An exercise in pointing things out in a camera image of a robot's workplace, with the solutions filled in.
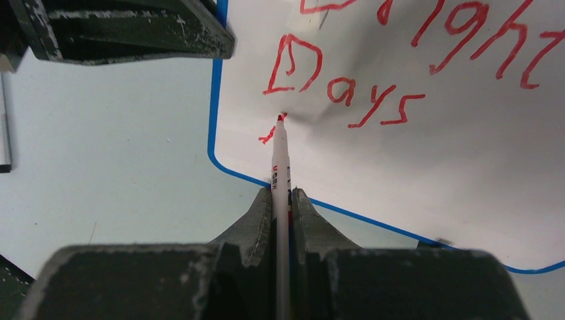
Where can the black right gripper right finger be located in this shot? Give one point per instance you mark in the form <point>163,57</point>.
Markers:
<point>337,279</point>

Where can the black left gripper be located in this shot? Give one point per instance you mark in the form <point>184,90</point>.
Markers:
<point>108,32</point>

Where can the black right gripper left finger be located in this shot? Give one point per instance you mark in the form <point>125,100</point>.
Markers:
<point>226,278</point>

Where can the red whiteboard marker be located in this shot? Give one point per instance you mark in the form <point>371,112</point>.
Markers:
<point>280,186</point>

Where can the black right whiteboard stand foot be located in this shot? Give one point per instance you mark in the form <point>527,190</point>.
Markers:
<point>435,244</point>

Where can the black whiteboard marker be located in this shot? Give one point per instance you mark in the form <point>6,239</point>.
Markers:
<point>6,158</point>

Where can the white blue-framed whiteboard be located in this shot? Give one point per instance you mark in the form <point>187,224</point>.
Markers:
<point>441,120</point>

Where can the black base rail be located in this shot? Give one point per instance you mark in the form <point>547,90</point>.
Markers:
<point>15,284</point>

